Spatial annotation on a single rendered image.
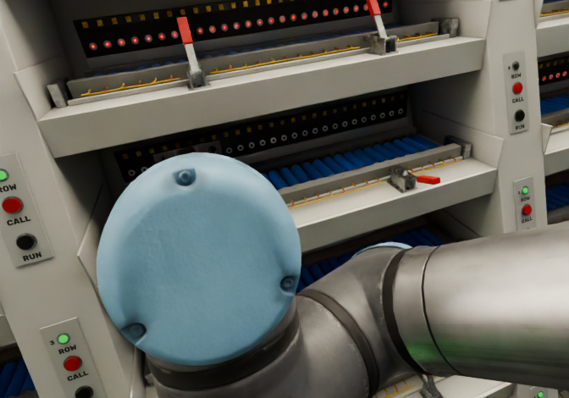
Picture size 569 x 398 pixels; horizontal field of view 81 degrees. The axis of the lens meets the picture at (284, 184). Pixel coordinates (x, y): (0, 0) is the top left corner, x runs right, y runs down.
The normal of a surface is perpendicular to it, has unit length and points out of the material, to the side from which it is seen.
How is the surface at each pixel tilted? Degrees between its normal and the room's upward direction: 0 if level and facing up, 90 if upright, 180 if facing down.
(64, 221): 90
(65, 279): 90
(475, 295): 58
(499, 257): 33
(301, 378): 90
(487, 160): 90
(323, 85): 108
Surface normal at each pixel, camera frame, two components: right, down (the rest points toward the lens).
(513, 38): 0.26, 0.13
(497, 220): -0.94, 0.25
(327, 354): 0.40, -0.56
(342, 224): 0.31, 0.43
